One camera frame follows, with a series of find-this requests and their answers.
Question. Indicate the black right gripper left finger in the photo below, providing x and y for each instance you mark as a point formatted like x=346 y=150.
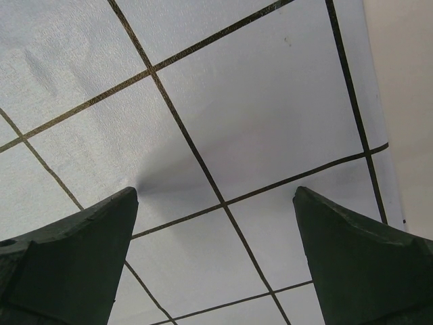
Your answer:
x=68 y=272

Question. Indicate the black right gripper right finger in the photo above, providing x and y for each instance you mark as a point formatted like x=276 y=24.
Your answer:
x=364 y=271

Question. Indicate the light blue checked placemat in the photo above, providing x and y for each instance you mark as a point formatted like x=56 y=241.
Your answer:
x=216 y=112

